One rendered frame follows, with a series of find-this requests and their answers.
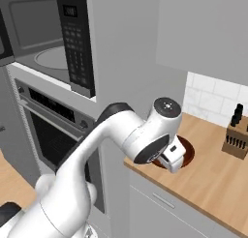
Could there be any grey tall appliance cabinet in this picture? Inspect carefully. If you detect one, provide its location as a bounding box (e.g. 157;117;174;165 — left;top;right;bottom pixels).
0;0;189;238

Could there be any grey microwave turntable plate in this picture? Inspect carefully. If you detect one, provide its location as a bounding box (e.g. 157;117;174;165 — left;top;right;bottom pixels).
33;45;70;71

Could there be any grey drawer handle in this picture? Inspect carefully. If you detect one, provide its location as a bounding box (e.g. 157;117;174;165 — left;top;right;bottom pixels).
151;192;176;210

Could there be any dark microwave door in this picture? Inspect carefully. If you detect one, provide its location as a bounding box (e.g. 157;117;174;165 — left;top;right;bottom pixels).
0;9;16;68

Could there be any grey microwave oven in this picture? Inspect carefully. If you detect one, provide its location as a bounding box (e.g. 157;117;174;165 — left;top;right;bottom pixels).
0;0;97;100

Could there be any grey wall cupboard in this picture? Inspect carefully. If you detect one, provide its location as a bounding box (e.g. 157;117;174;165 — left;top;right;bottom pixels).
156;0;248;87

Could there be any steel oven door handle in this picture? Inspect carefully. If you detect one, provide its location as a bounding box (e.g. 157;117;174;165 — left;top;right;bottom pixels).
18;99;84;142

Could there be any steel built-in oven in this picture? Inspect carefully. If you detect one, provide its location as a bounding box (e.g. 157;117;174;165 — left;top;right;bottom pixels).
13;77;107;215

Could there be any grey drawer front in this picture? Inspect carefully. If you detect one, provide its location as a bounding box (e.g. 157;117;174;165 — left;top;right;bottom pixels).
129;184;224;238

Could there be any brown bowl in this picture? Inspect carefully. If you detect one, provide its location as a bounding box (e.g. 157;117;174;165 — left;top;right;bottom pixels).
151;134;196;169

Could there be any wooden knife block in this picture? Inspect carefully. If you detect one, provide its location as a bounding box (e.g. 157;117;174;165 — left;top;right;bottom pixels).
221;103;248;161

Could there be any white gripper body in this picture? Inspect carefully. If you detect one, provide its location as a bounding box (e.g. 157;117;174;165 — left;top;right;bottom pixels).
160;150;186;174

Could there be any black glass oven door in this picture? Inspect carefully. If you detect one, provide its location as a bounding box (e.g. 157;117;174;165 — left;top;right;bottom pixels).
22;105;107;215

